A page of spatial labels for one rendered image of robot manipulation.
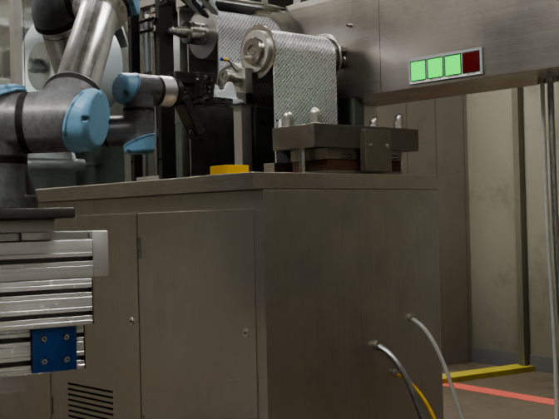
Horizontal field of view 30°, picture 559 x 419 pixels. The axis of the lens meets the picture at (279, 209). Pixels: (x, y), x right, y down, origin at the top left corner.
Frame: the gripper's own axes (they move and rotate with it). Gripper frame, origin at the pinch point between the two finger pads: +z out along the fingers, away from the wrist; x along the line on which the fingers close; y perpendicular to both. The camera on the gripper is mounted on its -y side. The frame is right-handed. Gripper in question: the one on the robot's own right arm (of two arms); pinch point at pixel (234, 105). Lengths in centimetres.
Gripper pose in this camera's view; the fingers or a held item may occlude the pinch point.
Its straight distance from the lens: 273.4
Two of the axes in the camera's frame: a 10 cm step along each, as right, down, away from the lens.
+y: -0.2, -10.0, 0.1
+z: 7.5, -0.1, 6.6
